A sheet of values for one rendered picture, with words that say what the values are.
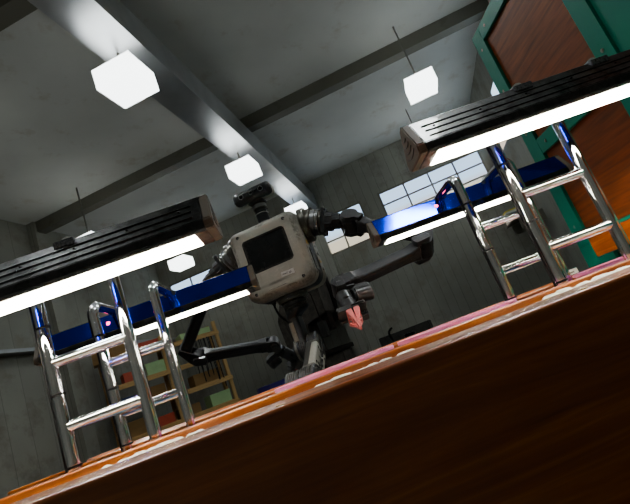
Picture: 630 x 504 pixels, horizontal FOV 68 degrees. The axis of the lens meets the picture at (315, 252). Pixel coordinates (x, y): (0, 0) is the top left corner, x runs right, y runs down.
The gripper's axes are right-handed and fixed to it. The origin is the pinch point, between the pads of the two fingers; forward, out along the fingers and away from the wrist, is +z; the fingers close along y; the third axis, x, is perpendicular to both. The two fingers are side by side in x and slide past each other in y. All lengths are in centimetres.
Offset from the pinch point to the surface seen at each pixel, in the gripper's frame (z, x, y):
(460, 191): 15, -41, 32
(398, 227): 5.1, -32.3, 17.3
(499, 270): 29, -25, 33
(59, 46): -507, -119, -171
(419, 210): 1.7, -33.3, 25.5
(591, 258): -6, 12, 88
